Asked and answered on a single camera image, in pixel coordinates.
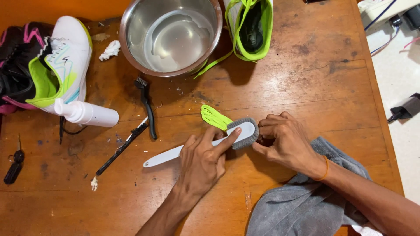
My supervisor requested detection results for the white power strip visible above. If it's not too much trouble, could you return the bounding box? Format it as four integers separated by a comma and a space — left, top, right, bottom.
357, 0, 420, 28

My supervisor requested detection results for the white handled grey brush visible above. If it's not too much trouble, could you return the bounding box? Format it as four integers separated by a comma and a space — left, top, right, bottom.
143, 118, 260, 168

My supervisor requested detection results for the crumpled white tissue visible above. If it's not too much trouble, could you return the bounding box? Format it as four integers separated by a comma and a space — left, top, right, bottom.
98, 40, 121, 62

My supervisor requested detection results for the person's left hand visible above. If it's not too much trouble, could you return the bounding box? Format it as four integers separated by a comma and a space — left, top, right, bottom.
179, 127, 242, 198

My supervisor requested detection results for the black pink shoe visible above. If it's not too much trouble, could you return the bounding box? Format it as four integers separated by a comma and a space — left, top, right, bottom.
0, 22, 54, 115

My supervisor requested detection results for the person's right hand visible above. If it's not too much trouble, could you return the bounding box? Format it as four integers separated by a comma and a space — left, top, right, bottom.
252, 112, 328, 179

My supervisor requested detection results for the black thin brush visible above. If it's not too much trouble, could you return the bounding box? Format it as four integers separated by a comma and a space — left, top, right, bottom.
95, 116, 150, 176

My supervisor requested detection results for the black power adapter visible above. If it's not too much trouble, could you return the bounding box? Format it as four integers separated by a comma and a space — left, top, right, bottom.
387, 93, 420, 124

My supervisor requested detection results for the black wire brush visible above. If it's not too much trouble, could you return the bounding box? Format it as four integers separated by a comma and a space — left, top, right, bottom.
134, 77, 158, 140

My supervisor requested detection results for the white neon green shoe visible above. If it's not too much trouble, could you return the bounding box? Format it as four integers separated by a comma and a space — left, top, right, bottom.
26, 16, 93, 113
194, 0, 274, 79

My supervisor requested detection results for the blue cable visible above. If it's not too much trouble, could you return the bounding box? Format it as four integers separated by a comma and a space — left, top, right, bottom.
364, 0, 401, 56

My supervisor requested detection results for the black car key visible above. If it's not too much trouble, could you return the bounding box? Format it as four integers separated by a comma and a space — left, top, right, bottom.
3, 134, 25, 185

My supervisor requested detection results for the black shoelace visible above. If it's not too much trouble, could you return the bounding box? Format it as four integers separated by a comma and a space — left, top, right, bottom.
59, 116, 88, 145

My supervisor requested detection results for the grey towel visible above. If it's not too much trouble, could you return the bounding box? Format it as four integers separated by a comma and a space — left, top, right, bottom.
246, 136, 373, 236

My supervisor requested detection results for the black plug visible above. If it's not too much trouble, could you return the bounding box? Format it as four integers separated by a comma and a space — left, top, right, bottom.
389, 5, 420, 31

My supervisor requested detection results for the orange wrist band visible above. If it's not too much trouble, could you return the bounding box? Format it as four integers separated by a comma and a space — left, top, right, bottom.
314, 155, 329, 182

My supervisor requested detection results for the white spray bottle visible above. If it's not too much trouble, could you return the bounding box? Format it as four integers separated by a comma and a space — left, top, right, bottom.
54, 98, 119, 128

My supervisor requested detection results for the steel bowl with water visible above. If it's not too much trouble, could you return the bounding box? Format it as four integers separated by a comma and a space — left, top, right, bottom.
119, 0, 223, 78

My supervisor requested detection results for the neon green shoelace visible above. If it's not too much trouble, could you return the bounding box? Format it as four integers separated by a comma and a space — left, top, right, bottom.
200, 104, 234, 132

